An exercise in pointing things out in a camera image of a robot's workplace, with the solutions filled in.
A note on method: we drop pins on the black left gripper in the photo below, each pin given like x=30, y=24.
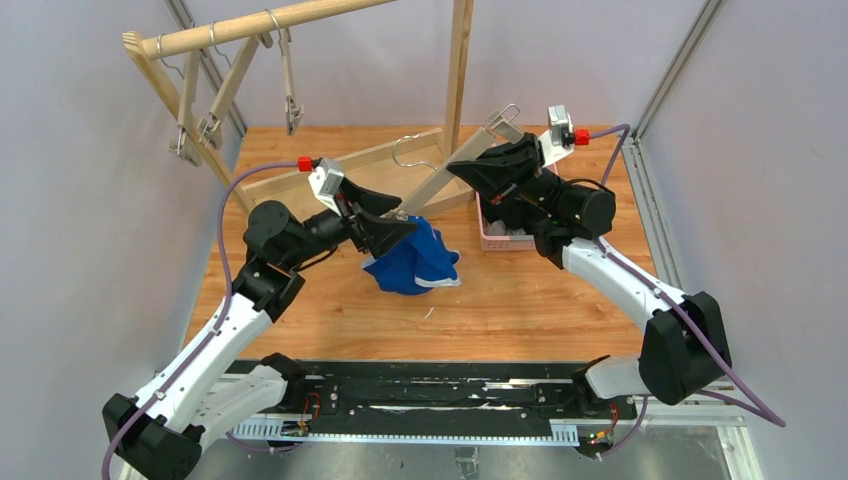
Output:
x=355, y=220

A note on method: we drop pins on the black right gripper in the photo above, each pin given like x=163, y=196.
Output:
x=521, y=175

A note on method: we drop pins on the grey white underwear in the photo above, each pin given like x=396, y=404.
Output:
x=500, y=229

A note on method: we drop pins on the blue underwear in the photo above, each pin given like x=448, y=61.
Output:
x=419, y=263

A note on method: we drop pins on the beige hanger with black underwear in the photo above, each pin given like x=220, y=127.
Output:
x=293, y=110

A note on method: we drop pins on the black underwear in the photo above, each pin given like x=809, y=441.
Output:
x=514, y=213

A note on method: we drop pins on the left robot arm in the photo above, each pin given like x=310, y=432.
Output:
x=167, y=425

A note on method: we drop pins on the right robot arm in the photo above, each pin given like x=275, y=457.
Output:
x=684, y=343

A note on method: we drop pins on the empty beige hanger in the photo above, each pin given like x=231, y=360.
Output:
x=182, y=146

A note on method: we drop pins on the pink plastic basket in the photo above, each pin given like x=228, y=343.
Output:
x=512, y=170

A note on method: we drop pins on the wooden clothes rack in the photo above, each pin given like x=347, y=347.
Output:
x=198, y=144

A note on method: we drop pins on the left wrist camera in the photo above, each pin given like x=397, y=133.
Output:
x=325, y=181

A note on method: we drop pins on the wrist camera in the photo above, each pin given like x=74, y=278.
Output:
x=560, y=132
x=325, y=181

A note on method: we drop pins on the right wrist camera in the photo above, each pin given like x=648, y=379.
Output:
x=560, y=132

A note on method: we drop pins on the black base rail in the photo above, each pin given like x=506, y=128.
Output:
x=419, y=402

